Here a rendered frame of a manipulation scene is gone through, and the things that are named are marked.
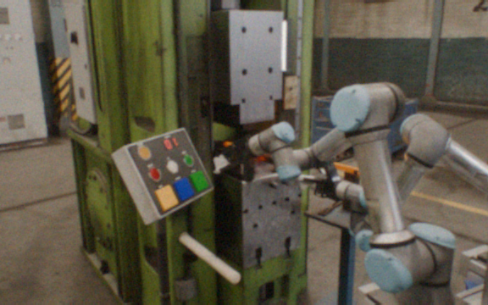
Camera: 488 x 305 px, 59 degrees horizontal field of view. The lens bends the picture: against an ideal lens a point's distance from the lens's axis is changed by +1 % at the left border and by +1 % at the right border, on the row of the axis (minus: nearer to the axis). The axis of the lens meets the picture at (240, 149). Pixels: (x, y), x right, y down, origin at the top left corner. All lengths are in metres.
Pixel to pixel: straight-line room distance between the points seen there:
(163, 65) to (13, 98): 5.17
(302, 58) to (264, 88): 0.42
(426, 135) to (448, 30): 8.28
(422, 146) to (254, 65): 0.85
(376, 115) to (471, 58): 8.45
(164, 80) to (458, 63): 8.20
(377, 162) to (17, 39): 6.20
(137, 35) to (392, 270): 1.62
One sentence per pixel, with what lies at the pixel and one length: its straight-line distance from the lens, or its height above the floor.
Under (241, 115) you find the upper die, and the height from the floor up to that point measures 1.21.
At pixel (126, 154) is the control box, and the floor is 1.17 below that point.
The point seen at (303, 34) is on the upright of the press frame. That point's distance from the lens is 2.35.
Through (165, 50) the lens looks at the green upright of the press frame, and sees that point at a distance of 1.88.
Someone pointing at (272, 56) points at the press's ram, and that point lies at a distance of 2.02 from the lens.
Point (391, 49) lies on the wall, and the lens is 10.27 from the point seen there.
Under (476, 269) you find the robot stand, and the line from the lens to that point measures 1.82.
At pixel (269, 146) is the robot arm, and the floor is 1.20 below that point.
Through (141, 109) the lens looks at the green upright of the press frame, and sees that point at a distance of 2.26.
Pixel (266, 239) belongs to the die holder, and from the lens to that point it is 2.16.
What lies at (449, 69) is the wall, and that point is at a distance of 9.71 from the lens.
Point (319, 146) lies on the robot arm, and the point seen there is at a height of 1.20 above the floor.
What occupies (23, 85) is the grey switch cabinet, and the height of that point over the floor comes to 0.89.
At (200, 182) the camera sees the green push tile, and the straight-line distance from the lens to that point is 1.69.
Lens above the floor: 1.56
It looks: 15 degrees down
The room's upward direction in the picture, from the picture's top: 1 degrees counter-clockwise
